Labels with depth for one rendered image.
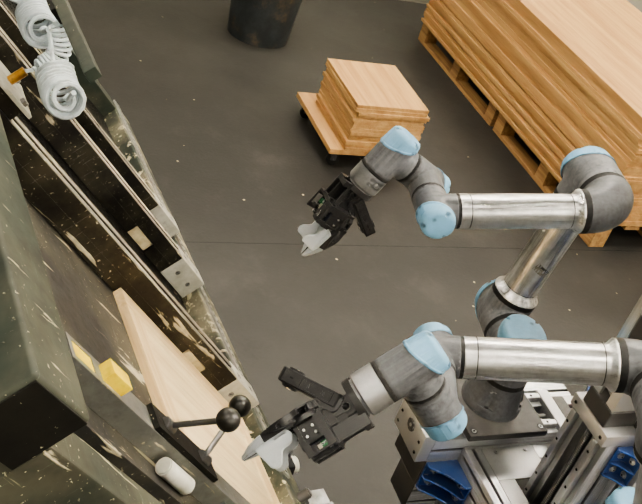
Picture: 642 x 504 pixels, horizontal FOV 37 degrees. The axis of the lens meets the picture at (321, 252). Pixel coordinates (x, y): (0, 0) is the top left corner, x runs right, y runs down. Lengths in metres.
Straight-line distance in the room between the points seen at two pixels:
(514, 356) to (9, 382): 0.96
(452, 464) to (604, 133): 3.22
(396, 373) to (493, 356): 0.23
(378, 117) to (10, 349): 4.18
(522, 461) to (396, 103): 3.01
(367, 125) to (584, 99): 1.23
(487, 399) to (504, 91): 3.95
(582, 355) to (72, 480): 0.94
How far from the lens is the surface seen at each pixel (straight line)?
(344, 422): 1.54
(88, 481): 1.12
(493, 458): 2.44
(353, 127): 5.06
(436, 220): 1.98
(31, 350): 1.00
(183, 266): 2.56
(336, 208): 2.08
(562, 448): 2.32
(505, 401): 2.36
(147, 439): 1.50
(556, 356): 1.71
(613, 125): 5.32
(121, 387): 1.41
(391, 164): 2.06
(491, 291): 2.39
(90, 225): 1.82
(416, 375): 1.53
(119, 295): 1.92
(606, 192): 2.12
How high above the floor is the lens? 2.55
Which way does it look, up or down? 34 degrees down
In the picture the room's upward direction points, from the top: 19 degrees clockwise
